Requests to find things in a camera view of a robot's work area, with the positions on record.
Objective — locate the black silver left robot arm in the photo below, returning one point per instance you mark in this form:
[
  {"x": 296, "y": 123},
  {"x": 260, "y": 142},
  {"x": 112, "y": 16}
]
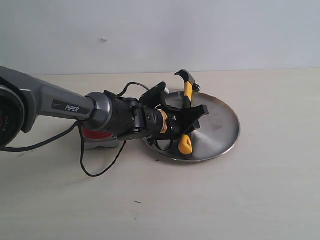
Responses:
[{"x": 23, "y": 98}]

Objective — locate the round stainless steel plate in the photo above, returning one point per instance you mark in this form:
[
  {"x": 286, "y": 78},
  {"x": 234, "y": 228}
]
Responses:
[{"x": 217, "y": 135}]

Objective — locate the yellow black claw hammer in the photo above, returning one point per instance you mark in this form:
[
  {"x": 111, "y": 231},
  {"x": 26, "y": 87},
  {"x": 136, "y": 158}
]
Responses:
[{"x": 185, "y": 144}]

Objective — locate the red dome push button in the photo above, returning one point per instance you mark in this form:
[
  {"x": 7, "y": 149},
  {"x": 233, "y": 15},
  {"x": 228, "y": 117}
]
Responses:
[{"x": 96, "y": 139}]

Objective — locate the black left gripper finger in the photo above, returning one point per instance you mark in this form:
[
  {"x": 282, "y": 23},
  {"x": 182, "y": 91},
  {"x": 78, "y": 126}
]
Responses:
[
  {"x": 195, "y": 126},
  {"x": 190, "y": 115}
]

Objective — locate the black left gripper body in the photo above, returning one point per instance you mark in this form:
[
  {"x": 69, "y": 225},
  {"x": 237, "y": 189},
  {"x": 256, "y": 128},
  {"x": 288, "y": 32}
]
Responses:
[{"x": 164, "y": 125}]

